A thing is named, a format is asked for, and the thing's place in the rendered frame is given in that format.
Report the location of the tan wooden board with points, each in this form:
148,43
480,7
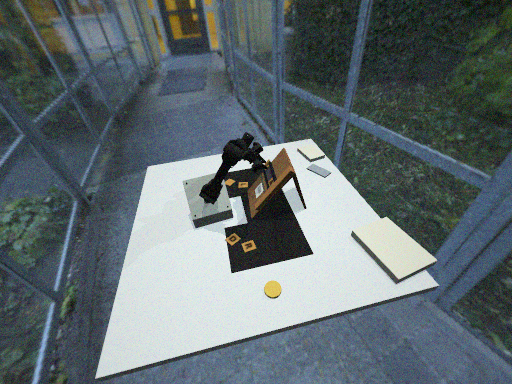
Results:
282,171

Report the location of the white paper ticket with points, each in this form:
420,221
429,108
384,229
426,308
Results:
259,190

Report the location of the yellow flat disc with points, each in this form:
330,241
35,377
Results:
272,289

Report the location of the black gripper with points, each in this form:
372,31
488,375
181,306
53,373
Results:
257,161

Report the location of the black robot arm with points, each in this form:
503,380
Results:
234,151

